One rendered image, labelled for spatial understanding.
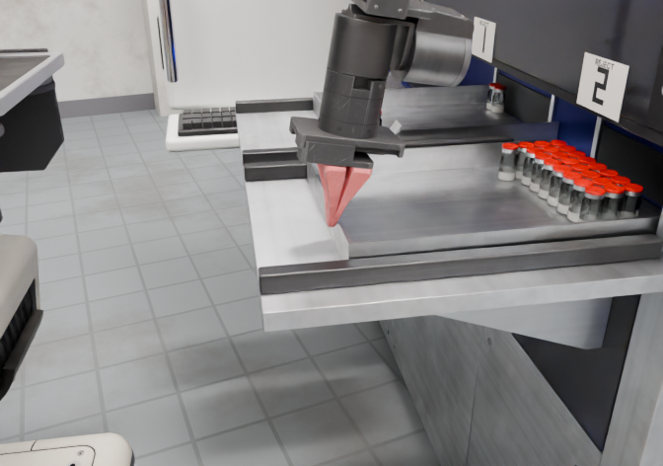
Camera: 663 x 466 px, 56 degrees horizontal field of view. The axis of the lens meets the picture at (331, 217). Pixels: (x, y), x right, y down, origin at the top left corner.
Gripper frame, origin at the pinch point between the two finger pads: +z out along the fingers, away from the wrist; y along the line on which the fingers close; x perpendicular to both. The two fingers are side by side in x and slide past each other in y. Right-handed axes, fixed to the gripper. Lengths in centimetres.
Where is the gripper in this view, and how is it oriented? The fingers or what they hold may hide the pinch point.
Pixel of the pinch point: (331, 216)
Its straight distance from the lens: 63.0
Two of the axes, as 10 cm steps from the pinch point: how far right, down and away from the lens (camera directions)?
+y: 9.7, 0.7, 2.4
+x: -2.0, -4.0, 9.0
